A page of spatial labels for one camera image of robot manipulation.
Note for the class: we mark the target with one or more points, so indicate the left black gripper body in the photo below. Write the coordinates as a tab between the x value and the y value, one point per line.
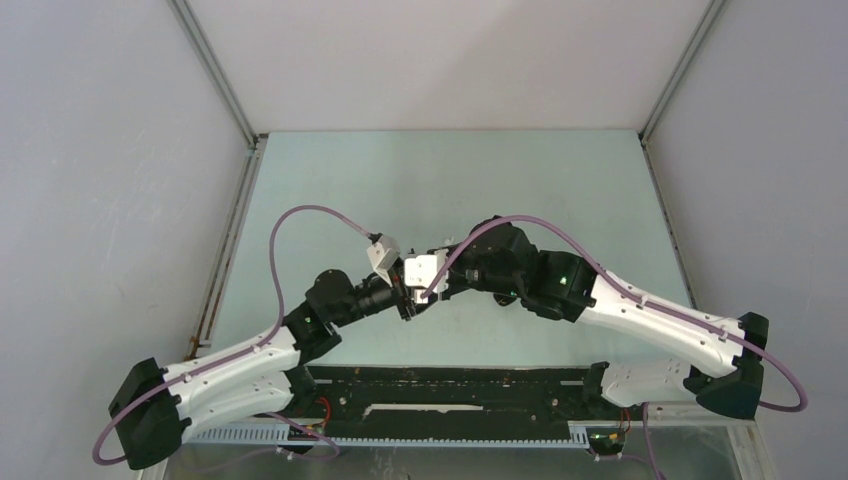
372	295

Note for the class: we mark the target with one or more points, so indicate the right aluminium frame post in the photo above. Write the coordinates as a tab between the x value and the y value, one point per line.
710	17

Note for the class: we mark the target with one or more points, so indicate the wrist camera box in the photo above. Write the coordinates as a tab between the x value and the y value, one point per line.
383	252
421	270

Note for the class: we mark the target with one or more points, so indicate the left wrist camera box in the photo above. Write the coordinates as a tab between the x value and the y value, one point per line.
383	252

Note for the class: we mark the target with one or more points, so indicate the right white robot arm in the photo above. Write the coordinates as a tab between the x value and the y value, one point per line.
714	361

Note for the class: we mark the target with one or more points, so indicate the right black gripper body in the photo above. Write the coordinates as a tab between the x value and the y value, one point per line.
465	272

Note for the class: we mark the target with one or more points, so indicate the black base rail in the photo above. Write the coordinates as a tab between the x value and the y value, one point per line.
480	405

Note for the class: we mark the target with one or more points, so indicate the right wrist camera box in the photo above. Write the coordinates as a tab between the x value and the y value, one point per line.
421	270

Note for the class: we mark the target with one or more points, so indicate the aluminium frame post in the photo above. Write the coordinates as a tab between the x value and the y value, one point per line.
710	17
200	339

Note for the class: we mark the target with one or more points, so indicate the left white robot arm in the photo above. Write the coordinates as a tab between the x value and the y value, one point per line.
158	408

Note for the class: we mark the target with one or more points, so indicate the left aluminium frame post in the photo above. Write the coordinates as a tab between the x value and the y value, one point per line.
200	339

